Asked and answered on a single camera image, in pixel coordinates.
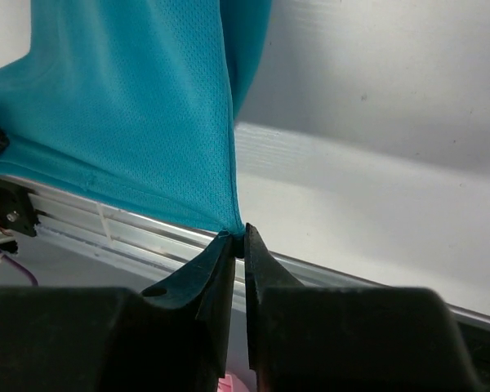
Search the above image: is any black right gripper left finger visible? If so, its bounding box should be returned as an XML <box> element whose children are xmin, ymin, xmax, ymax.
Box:
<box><xmin>0</xmin><ymin>234</ymin><xmax>235</xmax><ymax>391</ymax></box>

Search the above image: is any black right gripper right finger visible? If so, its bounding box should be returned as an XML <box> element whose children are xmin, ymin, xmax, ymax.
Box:
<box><xmin>244</xmin><ymin>226</ymin><xmax>480</xmax><ymax>391</ymax></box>

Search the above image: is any teal t-shirt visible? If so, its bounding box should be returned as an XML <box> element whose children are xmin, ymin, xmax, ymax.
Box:
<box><xmin>0</xmin><ymin>1</ymin><xmax>271</xmax><ymax>235</ymax></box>

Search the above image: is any pink object at bottom edge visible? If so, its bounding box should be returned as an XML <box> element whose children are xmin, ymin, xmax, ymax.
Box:
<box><xmin>216</xmin><ymin>372</ymin><xmax>249</xmax><ymax>392</ymax></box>

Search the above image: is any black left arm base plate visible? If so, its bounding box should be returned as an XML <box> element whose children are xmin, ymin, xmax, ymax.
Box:
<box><xmin>0</xmin><ymin>179</ymin><xmax>39</xmax><ymax>254</ymax></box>

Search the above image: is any aluminium front rail frame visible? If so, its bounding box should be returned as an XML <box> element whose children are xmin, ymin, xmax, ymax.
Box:
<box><xmin>0</xmin><ymin>175</ymin><xmax>490</xmax><ymax>336</ymax></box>

